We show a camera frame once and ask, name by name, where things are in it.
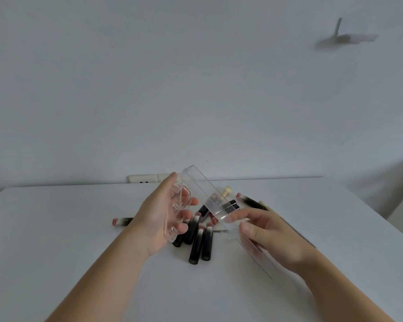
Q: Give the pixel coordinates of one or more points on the person's left hand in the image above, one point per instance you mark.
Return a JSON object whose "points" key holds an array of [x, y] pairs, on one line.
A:
{"points": [[147, 224]]}

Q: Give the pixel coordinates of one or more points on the person's right hand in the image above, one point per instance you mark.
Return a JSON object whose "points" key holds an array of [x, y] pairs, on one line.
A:
{"points": [[278, 241]]}

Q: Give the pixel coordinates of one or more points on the person's right thumb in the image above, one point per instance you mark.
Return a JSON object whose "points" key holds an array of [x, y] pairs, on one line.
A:
{"points": [[249, 233]]}

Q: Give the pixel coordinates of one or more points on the person's left thumb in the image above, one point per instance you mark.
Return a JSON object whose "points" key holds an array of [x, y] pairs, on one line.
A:
{"points": [[169, 185]]}

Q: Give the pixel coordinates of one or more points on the person's left middle finger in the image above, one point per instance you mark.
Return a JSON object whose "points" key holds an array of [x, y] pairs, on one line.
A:
{"points": [[185, 217]]}

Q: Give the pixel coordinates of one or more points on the clear acrylic organizer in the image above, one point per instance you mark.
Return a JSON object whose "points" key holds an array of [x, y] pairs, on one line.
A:
{"points": [[205, 191]]}

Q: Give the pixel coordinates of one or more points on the person's left forearm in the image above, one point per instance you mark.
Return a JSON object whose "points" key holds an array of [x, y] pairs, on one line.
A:
{"points": [[104, 281]]}

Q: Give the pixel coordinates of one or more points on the person's right forearm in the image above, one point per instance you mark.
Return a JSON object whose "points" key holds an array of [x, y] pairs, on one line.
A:
{"points": [[339, 291]]}

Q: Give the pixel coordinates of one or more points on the pile of black lipstick tubes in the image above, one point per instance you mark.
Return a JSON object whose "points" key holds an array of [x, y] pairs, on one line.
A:
{"points": [[197, 244]]}

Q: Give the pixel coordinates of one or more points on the black pink-capped lipstick tube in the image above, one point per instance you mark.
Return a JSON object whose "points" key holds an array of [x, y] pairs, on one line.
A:
{"points": [[252, 201], [122, 221]]}

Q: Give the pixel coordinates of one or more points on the black square lipstick case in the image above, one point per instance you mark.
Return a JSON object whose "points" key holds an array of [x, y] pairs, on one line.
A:
{"points": [[231, 205]]}

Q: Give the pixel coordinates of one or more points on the beige capped cosmetic tube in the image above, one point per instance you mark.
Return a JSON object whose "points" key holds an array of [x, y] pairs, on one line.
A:
{"points": [[226, 192]]}

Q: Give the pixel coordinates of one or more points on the white wall power outlet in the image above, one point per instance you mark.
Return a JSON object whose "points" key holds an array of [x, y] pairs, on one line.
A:
{"points": [[144, 179]]}

